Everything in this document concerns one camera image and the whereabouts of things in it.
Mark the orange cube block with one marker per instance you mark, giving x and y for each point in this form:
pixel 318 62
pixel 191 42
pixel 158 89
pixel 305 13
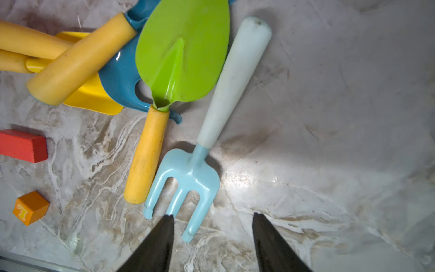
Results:
pixel 30 208

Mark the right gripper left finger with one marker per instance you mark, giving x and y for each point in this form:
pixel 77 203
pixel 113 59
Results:
pixel 155 252

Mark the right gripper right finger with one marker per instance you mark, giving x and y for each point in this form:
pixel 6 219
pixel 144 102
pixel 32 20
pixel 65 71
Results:
pixel 273 252

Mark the green trowel yellow handle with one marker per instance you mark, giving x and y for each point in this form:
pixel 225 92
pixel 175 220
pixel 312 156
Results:
pixel 180 54

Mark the yellow scoop yellow handle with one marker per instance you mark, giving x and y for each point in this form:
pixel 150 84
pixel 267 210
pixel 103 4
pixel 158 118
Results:
pixel 65 71

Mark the red rectangular block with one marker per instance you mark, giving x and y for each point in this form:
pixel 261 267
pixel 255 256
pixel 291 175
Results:
pixel 24 146

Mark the light blue garden fork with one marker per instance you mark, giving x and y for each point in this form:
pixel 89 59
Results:
pixel 190 169

